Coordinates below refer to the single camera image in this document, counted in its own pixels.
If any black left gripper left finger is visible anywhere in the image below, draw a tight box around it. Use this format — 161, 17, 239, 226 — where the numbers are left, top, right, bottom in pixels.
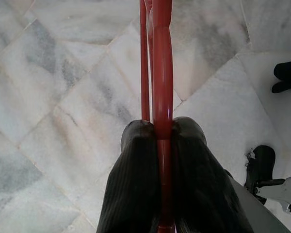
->
96, 119, 161, 233

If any red plastic hanger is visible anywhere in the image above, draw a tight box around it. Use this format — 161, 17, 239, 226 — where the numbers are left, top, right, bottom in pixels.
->
139, 0, 173, 233

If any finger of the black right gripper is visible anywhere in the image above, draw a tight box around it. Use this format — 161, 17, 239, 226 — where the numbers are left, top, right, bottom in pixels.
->
273, 57, 291, 83
271, 81, 291, 94

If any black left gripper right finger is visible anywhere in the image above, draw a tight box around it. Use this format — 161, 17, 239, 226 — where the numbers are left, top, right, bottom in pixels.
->
170, 116, 255, 233

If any black robot right foot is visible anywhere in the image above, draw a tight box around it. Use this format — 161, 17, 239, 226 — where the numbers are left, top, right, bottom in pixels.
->
244, 145, 276, 195

